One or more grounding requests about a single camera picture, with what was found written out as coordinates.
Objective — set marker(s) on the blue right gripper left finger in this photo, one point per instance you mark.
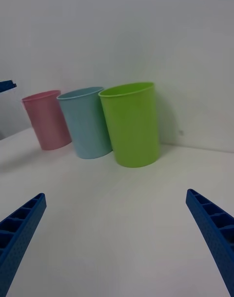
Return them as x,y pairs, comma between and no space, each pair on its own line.
19,233

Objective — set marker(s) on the pale blue plastic bin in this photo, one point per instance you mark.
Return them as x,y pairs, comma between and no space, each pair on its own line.
85,126

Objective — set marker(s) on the pink plastic bin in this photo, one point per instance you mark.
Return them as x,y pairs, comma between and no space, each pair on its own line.
48,121

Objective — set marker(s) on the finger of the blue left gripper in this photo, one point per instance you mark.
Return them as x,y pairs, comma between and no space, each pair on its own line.
6,85

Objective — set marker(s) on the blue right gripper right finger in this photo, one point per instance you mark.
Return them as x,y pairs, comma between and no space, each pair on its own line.
214,231

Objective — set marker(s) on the green plastic bin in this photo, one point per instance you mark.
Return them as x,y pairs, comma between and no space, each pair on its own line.
131,126

